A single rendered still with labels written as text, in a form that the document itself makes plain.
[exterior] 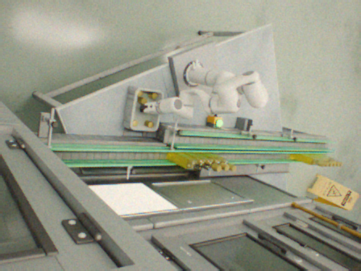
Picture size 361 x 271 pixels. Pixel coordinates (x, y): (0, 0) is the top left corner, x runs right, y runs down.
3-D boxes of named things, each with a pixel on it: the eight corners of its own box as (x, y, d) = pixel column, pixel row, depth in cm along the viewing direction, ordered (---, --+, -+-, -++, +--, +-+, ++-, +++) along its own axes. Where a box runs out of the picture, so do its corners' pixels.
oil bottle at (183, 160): (165, 158, 186) (188, 171, 170) (167, 148, 185) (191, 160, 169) (173, 158, 190) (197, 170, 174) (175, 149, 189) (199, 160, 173)
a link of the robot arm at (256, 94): (251, 69, 157) (272, 72, 145) (259, 94, 163) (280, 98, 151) (229, 82, 153) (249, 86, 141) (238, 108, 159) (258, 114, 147)
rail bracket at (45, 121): (32, 137, 149) (46, 151, 132) (36, 101, 146) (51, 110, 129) (43, 137, 152) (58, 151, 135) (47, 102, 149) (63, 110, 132)
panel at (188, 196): (56, 192, 142) (85, 228, 116) (57, 185, 141) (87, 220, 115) (209, 182, 198) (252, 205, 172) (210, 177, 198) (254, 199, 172)
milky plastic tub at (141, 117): (122, 126, 179) (130, 130, 173) (129, 85, 176) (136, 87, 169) (149, 128, 190) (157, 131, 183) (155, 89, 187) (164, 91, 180)
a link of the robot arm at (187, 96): (219, 115, 157) (184, 117, 170) (221, 88, 158) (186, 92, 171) (209, 113, 151) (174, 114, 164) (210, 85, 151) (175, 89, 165)
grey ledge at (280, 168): (189, 172, 213) (201, 177, 204) (192, 159, 212) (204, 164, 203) (278, 168, 273) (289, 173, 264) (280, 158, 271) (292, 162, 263)
